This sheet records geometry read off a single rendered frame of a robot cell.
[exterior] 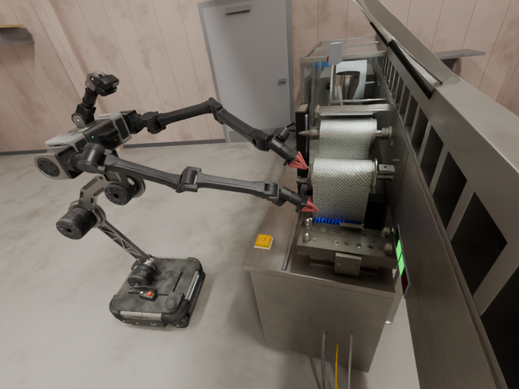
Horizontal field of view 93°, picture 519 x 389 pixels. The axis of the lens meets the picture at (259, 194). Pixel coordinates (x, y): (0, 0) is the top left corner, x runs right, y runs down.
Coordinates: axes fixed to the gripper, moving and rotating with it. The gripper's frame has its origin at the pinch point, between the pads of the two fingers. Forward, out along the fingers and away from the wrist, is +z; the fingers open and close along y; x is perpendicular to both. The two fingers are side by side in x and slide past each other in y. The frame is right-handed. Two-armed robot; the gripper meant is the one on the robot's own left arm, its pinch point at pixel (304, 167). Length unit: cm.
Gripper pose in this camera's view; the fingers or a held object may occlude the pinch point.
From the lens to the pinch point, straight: 118.6
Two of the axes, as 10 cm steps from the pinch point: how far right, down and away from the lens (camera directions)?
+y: -3.3, 5.4, -7.7
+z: 8.1, 5.9, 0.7
